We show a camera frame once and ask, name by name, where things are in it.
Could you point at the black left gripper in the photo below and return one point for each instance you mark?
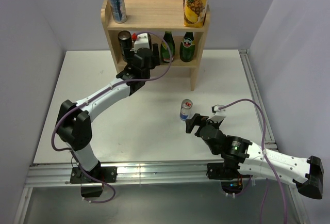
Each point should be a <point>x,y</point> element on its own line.
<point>155,61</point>

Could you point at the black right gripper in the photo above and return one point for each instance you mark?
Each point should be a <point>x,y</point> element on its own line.
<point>198,120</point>

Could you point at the green yellow-label glass bottle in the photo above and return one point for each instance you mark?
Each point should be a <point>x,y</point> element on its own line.
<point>167,49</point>

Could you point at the blue silver can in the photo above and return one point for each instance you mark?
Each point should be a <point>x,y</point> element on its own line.
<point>185,109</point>
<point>118,10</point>

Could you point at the green Perrier glass bottle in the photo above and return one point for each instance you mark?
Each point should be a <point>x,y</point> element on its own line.
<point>187,47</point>

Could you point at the black yellow can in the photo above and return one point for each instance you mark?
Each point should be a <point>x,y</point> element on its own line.
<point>125,41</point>

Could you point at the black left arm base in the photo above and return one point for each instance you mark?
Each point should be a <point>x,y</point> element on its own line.
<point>106,174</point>

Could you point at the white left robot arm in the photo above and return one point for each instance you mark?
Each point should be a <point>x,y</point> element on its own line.
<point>74,122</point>

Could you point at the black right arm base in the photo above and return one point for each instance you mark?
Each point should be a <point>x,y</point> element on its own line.
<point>217,171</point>

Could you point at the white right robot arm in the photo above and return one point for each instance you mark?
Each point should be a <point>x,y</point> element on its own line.
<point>242,157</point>

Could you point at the wooden shelf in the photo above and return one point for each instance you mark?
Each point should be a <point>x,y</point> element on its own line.
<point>155,17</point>

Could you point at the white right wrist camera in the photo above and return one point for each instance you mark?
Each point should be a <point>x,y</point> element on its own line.
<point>218,114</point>

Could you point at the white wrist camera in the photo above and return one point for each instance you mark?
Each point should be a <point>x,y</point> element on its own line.
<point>140,41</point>
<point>218,114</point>

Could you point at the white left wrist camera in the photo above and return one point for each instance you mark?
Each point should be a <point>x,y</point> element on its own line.
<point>140,41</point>

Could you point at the aluminium front rail frame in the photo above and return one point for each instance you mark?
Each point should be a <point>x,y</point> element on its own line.
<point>58,175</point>

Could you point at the aluminium side rail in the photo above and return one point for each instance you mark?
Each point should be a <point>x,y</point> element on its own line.
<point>270,142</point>

